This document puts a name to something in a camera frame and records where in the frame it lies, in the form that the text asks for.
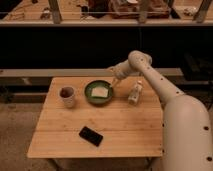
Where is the small clear bottle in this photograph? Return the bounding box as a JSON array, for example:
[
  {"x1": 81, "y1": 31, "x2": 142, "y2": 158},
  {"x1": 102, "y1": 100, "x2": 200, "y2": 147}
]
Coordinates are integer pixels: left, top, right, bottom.
[{"x1": 128, "y1": 81, "x2": 142, "y2": 105}]

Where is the green ceramic bowl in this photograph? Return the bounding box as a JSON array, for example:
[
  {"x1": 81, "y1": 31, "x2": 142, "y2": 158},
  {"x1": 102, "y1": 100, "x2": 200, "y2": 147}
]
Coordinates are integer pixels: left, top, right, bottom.
[{"x1": 84, "y1": 80, "x2": 114, "y2": 105}]

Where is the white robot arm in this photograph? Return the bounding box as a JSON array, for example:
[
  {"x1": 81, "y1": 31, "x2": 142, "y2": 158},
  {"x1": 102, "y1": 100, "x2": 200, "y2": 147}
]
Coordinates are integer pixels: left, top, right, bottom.
[{"x1": 109, "y1": 50, "x2": 213, "y2": 171}]

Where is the white ceramic cup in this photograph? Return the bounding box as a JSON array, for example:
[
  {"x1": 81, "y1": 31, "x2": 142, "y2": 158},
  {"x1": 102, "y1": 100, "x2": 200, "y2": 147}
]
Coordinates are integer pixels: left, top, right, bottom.
[{"x1": 59, "y1": 87, "x2": 75, "y2": 108}]

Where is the black smartphone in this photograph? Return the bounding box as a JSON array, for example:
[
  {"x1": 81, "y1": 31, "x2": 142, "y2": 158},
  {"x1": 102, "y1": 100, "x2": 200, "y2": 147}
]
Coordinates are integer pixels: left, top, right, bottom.
[{"x1": 79, "y1": 127, "x2": 103, "y2": 147}]

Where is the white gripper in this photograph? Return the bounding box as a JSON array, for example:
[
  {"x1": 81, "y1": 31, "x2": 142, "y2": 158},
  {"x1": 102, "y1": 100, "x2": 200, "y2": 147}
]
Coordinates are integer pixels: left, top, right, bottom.
[{"x1": 107, "y1": 66, "x2": 123, "y2": 87}]

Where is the wooden folding table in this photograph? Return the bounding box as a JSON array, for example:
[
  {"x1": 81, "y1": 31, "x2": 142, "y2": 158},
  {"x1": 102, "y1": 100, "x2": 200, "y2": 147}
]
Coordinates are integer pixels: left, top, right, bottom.
[{"x1": 27, "y1": 77, "x2": 162, "y2": 159}]

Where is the white sponge in bowl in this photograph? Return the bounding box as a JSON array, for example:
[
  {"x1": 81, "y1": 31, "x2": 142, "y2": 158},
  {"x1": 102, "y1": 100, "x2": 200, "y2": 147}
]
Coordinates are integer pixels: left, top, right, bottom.
[{"x1": 91, "y1": 87, "x2": 108, "y2": 98}]

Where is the cluttered background workbench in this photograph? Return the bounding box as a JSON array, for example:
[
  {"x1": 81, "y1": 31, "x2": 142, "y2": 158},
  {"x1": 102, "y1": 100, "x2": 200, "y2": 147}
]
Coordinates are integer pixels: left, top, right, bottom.
[{"x1": 0, "y1": 0, "x2": 213, "y2": 26}]

